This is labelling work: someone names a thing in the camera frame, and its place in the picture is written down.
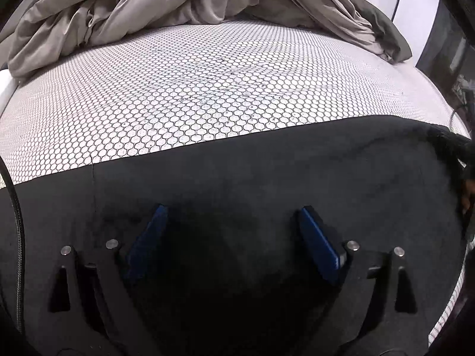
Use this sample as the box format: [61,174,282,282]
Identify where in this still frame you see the black pants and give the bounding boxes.
[1,116,471,355]

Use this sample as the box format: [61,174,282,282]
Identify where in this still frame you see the person's right hand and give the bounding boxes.
[461,179,475,214]

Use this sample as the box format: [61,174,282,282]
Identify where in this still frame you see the grey rumpled duvet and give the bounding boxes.
[7,0,411,79]

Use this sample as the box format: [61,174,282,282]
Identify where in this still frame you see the black braided cable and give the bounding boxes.
[0,155,27,333]

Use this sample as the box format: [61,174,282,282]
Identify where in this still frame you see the white honeycomb-pattern mattress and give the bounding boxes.
[0,18,470,346]

